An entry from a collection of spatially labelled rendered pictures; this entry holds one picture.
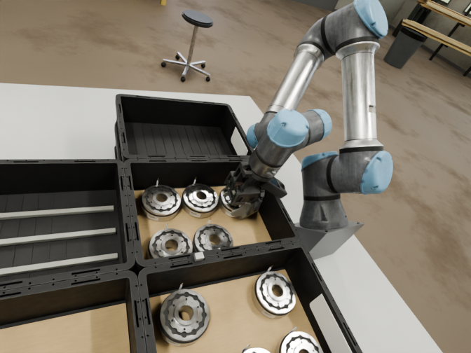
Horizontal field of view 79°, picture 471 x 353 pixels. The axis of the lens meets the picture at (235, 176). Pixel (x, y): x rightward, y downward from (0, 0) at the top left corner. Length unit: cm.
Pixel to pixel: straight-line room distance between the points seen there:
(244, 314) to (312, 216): 37
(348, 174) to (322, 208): 14
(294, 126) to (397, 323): 78
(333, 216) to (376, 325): 37
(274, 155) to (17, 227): 58
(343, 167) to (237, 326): 49
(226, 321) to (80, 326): 29
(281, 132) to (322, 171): 35
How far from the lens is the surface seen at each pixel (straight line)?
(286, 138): 57
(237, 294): 73
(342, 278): 109
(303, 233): 94
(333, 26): 95
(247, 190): 70
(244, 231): 83
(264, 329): 73
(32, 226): 79
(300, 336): 73
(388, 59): 759
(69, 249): 74
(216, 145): 105
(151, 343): 56
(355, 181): 85
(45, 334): 68
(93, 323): 67
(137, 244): 62
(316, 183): 91
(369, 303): 111
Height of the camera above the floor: 147
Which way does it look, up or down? 42 degrees down
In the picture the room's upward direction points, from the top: 24 degrees clockwise
